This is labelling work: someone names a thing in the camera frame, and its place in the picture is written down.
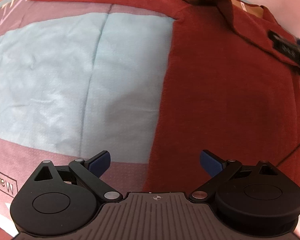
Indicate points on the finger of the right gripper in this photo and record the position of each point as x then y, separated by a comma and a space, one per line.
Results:
285, 47

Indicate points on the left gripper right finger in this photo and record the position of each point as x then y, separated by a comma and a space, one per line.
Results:
248, 197

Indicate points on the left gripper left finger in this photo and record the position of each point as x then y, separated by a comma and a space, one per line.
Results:
58, 200

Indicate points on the blue and mauve bedsheet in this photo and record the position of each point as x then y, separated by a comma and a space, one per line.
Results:
79, 78

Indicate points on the dark red knit sweater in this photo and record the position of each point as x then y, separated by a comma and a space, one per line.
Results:
225, 90

